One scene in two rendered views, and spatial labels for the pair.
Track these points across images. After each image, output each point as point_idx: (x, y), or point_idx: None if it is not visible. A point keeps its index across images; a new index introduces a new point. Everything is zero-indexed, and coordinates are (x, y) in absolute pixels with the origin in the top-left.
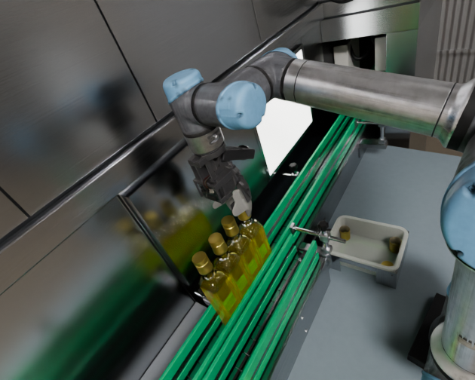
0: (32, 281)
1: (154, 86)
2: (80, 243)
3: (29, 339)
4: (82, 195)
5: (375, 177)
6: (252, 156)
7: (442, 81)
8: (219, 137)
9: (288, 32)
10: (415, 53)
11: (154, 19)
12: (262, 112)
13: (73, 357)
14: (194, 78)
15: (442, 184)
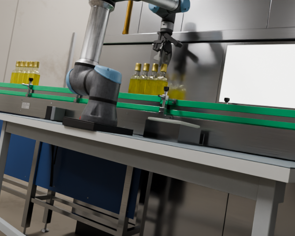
0: (126, 48)
1: (188, 20)
2: (138, 48)
3: (116, 60)
4: (145, 34)
5: (272, 158)
6: (175, 44)
7: None
8: (162, 24)
9: None
10: None
11: (202, 0)
12: (154, 6)
13: None
14: None
15: (261, 158)
